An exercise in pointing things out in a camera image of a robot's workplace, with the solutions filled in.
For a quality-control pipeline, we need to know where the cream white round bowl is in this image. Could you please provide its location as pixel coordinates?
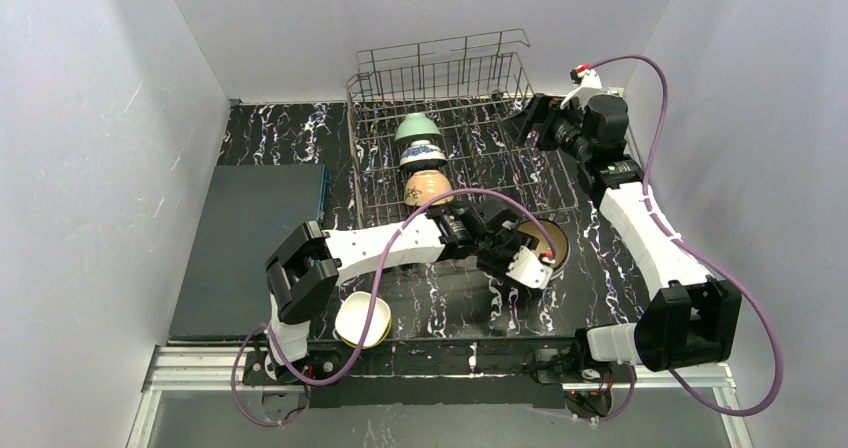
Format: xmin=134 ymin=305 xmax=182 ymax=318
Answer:
xmin=403 ymin=169 xmax=452 ymax=207

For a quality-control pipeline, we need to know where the blue floral bowl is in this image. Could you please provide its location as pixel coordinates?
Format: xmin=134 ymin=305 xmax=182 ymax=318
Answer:
xmin=399 ymin=140 xmax=447 ymax=173

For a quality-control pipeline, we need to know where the green celadon bowl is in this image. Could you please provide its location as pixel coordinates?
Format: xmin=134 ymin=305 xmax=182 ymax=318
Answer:
xmin=394 ymin=112 xmax=441 ymax=144

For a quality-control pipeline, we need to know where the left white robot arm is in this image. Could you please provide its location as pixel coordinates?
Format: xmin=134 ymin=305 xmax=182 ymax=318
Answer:
xmin=265 ymin=199 xmax=551 ymax=371

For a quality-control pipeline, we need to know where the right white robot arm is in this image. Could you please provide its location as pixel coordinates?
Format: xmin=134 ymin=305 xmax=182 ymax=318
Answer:
xmin=500 ymin=94 xmax=741 ymax=372

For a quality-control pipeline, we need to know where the tan interior dark bowl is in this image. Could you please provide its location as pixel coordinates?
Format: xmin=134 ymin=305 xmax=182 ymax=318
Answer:
xmin=518 ymin=219 xmax=569 ymax=276

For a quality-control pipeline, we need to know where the white square bowl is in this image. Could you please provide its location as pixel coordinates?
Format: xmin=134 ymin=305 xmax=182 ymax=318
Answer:
xmin=334 ymin=291 xmax=392 ymax=335

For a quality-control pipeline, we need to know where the yellow rimmed bowl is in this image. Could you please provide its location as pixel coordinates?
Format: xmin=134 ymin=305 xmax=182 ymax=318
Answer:
xmin=335 ymin=325 xmax=392 ymax=350

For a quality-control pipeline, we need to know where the grey mat blue edge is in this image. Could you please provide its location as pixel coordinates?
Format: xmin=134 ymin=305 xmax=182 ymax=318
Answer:
xmin=168 ymin=164 xmax=328 ymax=344

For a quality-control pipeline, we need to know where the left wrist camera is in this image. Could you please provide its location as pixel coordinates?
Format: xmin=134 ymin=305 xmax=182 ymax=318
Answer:
xmin=506 ymin=247 xmax=555 ymax=289

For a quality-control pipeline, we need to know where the grey wire dish rack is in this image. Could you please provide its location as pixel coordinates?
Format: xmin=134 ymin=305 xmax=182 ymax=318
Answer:
xmin=346 ymin=29 xmax=579 ymax=228

